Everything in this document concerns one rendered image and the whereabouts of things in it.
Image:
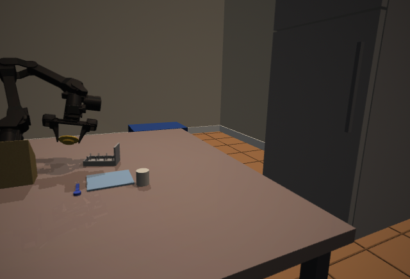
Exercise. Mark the light blue flat rectangular slab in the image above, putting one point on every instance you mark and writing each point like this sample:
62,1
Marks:
108,180

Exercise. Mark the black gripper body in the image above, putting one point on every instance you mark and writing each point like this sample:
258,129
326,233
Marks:
69,120

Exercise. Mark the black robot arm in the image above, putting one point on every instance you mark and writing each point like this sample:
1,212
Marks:
17,120

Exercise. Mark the dark grey cylinder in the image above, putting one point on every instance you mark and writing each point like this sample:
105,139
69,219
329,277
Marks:
142,177

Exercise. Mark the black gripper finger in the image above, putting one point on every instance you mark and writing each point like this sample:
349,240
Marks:
85,128
54,125

